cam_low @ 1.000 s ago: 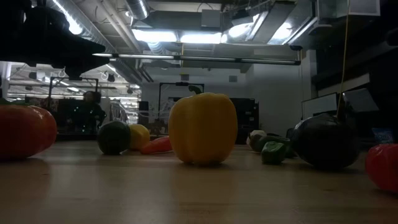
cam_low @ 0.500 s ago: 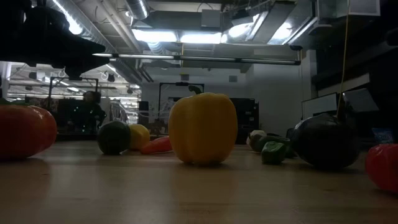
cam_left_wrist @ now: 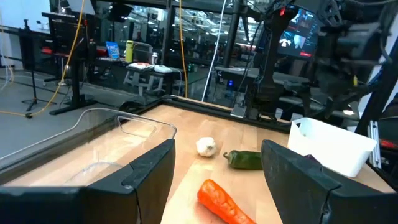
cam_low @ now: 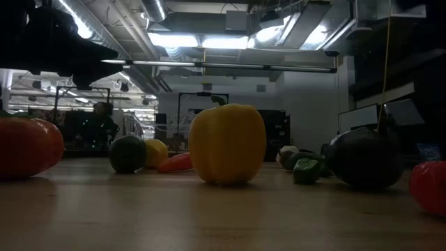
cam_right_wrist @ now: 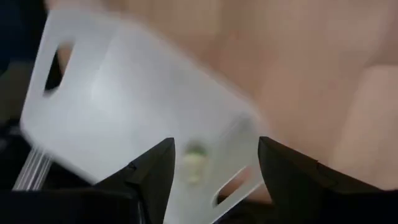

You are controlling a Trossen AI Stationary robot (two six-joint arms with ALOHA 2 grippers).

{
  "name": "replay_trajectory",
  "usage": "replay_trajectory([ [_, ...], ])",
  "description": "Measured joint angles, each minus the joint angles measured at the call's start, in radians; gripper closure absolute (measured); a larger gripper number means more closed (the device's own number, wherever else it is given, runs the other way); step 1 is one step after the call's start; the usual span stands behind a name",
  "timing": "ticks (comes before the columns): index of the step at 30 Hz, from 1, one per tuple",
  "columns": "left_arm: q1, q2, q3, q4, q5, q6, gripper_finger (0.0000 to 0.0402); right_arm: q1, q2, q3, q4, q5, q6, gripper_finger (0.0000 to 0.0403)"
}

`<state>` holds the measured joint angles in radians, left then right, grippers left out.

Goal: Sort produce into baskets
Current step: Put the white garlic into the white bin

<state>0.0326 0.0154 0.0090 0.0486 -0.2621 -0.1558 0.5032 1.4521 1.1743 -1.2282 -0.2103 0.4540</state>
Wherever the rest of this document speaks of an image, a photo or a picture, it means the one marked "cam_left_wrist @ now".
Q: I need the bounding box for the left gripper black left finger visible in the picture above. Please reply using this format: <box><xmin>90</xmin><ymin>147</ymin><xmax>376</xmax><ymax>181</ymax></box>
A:
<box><xmin>0</xmin><ymin>139</ymin><xmax>177</xmax><ymax>224</ymax></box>

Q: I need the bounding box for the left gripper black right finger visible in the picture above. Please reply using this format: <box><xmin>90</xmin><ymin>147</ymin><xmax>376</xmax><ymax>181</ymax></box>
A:
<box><xmin>261</xmin><ymin>139</ymin><xmax>398</xmax><ymax>224</ymax></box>

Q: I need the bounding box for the dark green jalapeno pepper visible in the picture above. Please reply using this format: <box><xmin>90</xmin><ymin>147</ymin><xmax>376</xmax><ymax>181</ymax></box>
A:
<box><xmin>223</xmin><ymin>150</ymin><xmax>264</xmax><ymax>170</ymax></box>

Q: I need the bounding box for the orange carrot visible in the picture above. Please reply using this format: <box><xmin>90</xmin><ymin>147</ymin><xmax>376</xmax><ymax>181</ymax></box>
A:
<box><xmin>197</xmin><ymin>179</ymin><xmax>256</xmax><ymax>224</ymax></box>

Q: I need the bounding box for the dark purple vegetable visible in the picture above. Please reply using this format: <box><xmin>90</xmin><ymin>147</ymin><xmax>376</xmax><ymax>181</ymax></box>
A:
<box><xmin>303</xmin><ymin>154</ymin><xmax>321</xmax><ymax>164</ymax></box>

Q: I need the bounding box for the white plastic basket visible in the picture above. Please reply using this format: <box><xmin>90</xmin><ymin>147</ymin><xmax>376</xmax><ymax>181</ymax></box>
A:
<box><xmin>287</xmin><ymin>117</ymin><xmax>377</xmax><ymax>179</ymax></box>

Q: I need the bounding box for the clear plastic bin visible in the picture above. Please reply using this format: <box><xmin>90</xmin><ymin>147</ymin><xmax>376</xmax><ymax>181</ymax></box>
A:
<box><xmin>0</xmin><ymin>107</ymin><xmax>178</xmax><ymax>187</ymax></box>

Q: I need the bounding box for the white garlic bulb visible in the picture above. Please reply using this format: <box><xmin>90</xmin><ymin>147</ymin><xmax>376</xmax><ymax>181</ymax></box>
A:
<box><xmin>195</xmin><ymin>136</ymin><xmax>218</xmax><ymax>158</ymax></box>

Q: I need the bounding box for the grey bench with cases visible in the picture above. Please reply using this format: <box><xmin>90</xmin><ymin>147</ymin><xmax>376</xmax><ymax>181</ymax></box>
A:
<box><xmin>123</xmin><ymin>62</ymin><xmax>174</xmax><ymax>96</ymax></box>

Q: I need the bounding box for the black standing desk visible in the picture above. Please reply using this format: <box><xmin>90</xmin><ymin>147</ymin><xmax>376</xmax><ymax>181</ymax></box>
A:
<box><xmin>42</xmin><ymin>11</ymin><xmax>98</xmax><ymax>116</ymax></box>

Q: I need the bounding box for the black tripod stand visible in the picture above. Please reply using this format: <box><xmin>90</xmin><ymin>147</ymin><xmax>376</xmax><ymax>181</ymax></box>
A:
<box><xmin>17</xmin><ymin>19</ymin><xmax>57</xmax><ymax>112</ymax></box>

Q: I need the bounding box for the blue bag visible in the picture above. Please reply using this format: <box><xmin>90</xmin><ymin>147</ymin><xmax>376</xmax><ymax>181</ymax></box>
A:
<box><xmin>105</xmin><ymin>41</ymin><xmax>121</xmax><ymax>60</ymax></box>

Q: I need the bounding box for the yellow-green bottle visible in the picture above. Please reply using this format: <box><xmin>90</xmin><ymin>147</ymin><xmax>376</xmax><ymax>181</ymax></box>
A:
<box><xmin>125</xmin><ymin>40</ymin><xmax>135</xmax><ymax>64</ymax></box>

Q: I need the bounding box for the computer monitor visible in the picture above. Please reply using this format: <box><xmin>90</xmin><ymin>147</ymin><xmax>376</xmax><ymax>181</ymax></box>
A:
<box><xmin>277</xmin><ymin>7</ymin><xmax>321</xmax><ymax>60</ymax></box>

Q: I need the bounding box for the aluminium extrusion bracket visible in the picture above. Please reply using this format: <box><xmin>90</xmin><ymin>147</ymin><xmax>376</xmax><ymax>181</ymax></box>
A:
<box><xmin>368</xmin><ymin>120</ymin><xmax>382</xmax><ymax>169</ymax></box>

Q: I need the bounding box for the black frame post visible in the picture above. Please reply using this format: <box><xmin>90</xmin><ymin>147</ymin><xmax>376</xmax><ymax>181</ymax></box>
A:
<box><xmin>355</xmin><ymin>37</ymin><xmax>398</xmax><ymax>138</ymax></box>

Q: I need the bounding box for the black table edge rail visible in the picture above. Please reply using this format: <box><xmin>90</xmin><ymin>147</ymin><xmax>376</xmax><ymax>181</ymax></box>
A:
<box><xmin>118</xmin><ymin>95</ymin><xmax>293</xmax><ymax>133</ymax></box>

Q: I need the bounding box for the hanging yellow cable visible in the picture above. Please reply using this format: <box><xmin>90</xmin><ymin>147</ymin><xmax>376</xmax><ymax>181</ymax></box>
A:
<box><xmin>178</xmin><ymin>0</ymin><xmax>189</xmax><ymax>99</ymax></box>
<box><xmin>0</xmin><ymin>0</ymin><xmax>86</xmax><ymax>119</ymax></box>

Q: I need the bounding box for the hanging white cable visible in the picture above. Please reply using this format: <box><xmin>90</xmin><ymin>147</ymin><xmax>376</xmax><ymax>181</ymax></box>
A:
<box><xmin>201</xmin><ymin>0</ymin><xmax>228</xmax><ymax>103</ymax></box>

